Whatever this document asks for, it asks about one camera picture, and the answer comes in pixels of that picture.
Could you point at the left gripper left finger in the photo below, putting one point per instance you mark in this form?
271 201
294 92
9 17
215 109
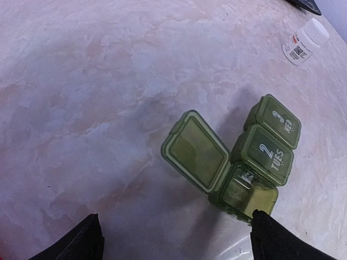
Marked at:
84 241

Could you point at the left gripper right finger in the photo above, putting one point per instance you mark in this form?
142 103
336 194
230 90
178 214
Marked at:
270 240

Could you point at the black patterned square plate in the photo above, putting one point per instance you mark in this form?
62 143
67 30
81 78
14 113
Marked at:
308 5

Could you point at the green weekly pill organizer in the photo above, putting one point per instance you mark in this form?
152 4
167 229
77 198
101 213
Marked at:
245 178

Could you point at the small white pill bottle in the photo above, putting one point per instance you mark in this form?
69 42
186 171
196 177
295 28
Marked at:
305 42

